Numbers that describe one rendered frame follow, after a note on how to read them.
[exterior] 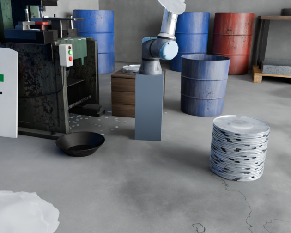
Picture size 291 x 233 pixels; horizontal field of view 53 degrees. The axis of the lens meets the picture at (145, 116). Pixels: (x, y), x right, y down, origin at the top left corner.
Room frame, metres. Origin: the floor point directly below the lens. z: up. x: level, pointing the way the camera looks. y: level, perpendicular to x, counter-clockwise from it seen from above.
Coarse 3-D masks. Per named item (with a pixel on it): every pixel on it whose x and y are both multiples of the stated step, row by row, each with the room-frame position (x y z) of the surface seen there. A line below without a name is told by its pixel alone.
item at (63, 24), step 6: (48, 18) 2.12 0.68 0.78; (54, 18) 2.11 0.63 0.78; (60, 18) 2.09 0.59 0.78; (66, 18) 2.08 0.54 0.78; (72, 18) 2.07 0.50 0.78; (78, 18) 2.11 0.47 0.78; (54, 24) 2.13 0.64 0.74; (60, 24) 2.12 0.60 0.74; (66, 24) 2.18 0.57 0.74; (60, 30) 2.12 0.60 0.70; (66, 30) 2.18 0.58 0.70; (60, 36) 2.12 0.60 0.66; (66, 36) 2.17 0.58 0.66
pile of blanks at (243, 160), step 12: (216, 132) 1.45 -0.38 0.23; (228, 132) 1.38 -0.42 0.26; (216, 144) 1.43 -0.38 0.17; (228, 144) 1.38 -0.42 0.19; (240, 144) 1.36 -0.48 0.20; (252, 144) 1.35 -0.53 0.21; (264, 144) 1.38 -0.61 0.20; (216, 156) 1.44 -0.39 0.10; (228, 156) 1.37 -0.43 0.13; (240, 156) 1.35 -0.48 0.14; (252, 156) 1.35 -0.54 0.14; (264, 156) 1.41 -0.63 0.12; (216, 168) 1.42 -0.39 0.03; (228, 168) 1.37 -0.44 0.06; (240, 168) 1.35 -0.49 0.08; (252, 168) 1.35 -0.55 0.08; (240, 180) 1.35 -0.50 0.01; (252, 180) 1.35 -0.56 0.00
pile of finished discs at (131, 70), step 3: (126, 66) 2.59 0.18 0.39; (129, 66) 2.62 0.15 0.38; (132, 66) 2.60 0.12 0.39; (135, 66) 2.60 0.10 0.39; (138, 66) 2.56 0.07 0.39; (123, 69) 2.46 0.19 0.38; (126, 69) 2.42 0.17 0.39; (129, 69) 2.39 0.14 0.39; (132, 69) 2.43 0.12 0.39; (135, 69) 2.43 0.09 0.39; (138, 69) 2.44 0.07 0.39; (123, 72) 2.46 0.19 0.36; (126, 72) 2.44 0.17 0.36; (129, 72) 2.39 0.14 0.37; (132, 72) 2.38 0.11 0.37; (135, 72) 2.40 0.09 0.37
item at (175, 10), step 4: (160, 0) 1.39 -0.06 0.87; (164, 0) 1.42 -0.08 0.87; (168, 0) 1.45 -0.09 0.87; (172, 0) 1.48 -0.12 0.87; (176, 0) 1.51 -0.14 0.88; (180, 0) 1.54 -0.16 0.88; (184, 0) 1.57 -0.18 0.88; (160, 4) 1.37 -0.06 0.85; (164, 4) 1.40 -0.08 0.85; (168, 4) 1.43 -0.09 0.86; (172, 4) 1.46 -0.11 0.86; (176, 4) 1.49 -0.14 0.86; (180, 4) 1.52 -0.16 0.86; (184, 4) 1.56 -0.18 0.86; (164, 8) 1.39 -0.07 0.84; (168, 8) 1.41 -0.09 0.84; (172, 8) 1.44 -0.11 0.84; (176, 8) 1.47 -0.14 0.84; (180, 8) 1.50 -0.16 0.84; (184, 8) 1.53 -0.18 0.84; (172, 12) 1.41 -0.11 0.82; (176, 12) 1.45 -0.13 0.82; (180, 12) 1.48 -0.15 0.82
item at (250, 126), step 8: (216, 120) 1.55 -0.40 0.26; (224, 120) 1.55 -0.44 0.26; (232, 120) 1.56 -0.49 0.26; (240, 120) 1.54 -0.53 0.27; (248, 120) 1.56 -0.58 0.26; (256, 120) 1.57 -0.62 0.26; (224, 128) 1.43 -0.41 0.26; (232, 128) 1.43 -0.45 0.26; (240, 128) 1.43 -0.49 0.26; (248, 128) 1.43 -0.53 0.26; (256, 128) 1.44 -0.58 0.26; (264, 128) 1.44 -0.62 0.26
